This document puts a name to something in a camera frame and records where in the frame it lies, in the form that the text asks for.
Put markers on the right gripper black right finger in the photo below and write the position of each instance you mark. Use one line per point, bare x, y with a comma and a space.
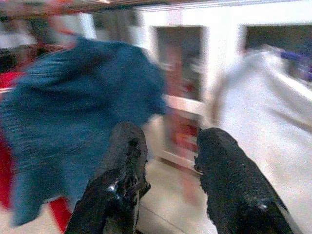
226, 170

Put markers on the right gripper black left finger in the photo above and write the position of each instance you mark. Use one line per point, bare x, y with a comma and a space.
122, 156

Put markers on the white garment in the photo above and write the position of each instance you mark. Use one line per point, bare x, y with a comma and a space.
268, 114

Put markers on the blue garment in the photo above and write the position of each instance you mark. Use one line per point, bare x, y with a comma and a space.
73, 102

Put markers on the red striped garment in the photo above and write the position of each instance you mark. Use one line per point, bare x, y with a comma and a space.
5, 170

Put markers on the white shelf unit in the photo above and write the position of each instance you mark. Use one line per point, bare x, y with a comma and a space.
219, 48

